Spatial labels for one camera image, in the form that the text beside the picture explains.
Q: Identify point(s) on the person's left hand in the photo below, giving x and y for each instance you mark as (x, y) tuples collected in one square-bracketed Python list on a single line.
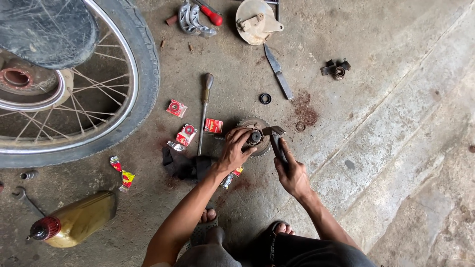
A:
[(232, 152)]

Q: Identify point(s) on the person's right hand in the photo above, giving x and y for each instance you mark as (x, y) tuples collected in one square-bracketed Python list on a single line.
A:
[(293, 174)]

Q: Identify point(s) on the rusty sprocket hub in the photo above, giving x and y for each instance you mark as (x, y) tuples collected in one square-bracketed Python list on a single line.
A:
[(259, 142)]

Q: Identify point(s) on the small steel hammer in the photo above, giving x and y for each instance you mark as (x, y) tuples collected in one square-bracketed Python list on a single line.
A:
[(275, 130)]

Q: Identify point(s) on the red yellow sachet wrapper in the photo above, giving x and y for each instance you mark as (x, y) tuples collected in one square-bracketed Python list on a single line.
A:
[(115, 163), (127, 180), (230, 178)]

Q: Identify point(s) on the small red carton box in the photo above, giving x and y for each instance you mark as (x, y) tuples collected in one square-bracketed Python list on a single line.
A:
[(213, 125)]

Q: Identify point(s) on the rusty round washer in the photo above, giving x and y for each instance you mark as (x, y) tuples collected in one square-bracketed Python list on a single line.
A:
[(300, 126)]

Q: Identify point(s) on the red packed bearing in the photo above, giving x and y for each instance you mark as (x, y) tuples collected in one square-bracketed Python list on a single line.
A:
[(186, 134), (176, 108)]

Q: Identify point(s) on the black cloth rag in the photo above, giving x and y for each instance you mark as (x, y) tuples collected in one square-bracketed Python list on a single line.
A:
[(182, 165)]

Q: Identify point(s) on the person's right foot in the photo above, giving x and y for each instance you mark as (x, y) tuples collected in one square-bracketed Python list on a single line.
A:
[(285, 229)]

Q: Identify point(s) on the person's foot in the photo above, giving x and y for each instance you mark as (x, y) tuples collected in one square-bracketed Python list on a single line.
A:
[(285, 229), (208, 215)]

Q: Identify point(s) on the silver foil wrapper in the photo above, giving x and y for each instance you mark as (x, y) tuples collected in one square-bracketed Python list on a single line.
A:
[(176, 146)]

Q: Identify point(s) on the person's left foot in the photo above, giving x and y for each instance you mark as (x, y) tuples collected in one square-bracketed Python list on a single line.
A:
[(208, 215)]

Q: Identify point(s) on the black rubber sandal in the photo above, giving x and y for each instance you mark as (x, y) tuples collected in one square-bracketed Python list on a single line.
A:
[(265, 241), (202, 231)]

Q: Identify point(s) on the person's dark shorts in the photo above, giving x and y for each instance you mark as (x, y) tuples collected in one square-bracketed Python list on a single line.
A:
[(315, 256)]

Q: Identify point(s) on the flat steel chisel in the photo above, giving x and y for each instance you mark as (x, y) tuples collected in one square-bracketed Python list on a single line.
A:
[(279, 72)]

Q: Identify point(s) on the spoked motorcycle wheel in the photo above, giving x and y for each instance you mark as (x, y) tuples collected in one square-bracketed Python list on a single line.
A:
[(143, 66)]

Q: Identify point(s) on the beige brake drum plate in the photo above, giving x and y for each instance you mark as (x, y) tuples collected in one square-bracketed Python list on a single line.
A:
[(256, 22)]

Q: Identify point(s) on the grey brake shoe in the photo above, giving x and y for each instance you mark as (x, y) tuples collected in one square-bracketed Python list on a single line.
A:
[(198, 24), (184, 20)]

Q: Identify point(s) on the small brown metal spacer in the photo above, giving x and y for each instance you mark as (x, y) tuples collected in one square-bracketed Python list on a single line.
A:
[(172, 20)]

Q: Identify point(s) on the golden oil bottle red cap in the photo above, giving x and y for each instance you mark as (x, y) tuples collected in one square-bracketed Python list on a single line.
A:
[(81, 218)]

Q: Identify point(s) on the steel socket bit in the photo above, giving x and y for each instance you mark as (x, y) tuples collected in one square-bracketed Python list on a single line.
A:
[(28, 174)]

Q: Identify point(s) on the grey open-end wrench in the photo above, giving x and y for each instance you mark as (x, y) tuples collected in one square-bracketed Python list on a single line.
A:
[(28, 202)]

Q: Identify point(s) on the black dusty mudguard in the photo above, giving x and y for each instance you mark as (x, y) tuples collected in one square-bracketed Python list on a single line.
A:
[(48, 33)]

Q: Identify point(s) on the rusty wheel hub drum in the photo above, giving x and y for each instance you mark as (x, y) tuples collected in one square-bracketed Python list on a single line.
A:
[(22, 79)]

